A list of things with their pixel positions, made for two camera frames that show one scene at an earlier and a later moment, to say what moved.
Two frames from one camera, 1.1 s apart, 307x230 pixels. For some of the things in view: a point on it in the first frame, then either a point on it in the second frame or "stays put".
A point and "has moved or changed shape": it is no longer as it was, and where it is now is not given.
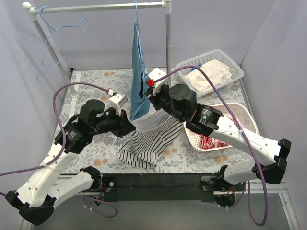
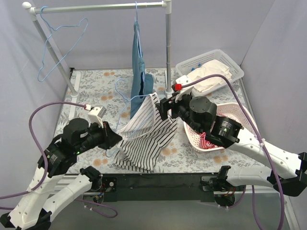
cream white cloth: x=217 y=72 stays put
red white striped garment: x=206 y=142 stays put
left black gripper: x=123 y=124 -> x=107 y=135
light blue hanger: x=142 y=107 -> x=125 y=98
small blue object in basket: x=199 y=64 stays put
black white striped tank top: x=151 y=136 has moved or changed shape
